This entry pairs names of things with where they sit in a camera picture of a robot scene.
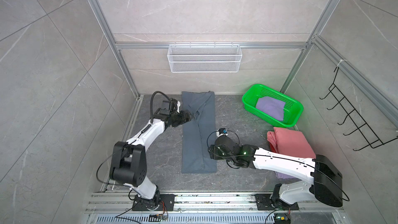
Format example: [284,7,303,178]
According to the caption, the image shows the grey blue t shirt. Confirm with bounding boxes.
[181,91,217,174]

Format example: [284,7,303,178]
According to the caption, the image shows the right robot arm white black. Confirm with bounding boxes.
[208,134,349,209]

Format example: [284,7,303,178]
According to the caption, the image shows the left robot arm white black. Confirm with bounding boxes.
[109,98,191,200]

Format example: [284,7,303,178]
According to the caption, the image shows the folded purple t shirt bottom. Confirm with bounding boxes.
[275,172,296,179]

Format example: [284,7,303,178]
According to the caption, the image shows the folded pink t shirt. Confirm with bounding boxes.
[267,127,316,159]

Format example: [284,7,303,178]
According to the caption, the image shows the purple t shirt in basket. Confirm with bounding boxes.
[256,96,286,121]

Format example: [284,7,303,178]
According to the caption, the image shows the green plastic basket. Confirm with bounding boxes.
[242,84,304,128]

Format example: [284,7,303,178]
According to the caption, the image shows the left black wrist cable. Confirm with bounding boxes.
[150,91,172,122]

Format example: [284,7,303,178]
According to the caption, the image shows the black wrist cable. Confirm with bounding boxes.
[150,91,172,122]
[206,129,240,159]

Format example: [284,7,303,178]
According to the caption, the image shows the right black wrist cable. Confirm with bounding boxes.
[206,129,240,159]

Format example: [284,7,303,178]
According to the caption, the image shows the white wire mesh shelf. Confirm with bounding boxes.
[167,44,243,73]

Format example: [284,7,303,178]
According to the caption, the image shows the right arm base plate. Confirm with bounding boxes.
[255,194,299,211]

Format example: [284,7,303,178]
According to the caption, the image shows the aluminium mounting rail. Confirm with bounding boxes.
[85,192,344,214]

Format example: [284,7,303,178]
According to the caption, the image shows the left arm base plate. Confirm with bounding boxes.
[132,194,176,211]

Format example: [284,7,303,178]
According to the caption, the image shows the black wire hook rack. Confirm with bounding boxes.
[319,67,398,152]

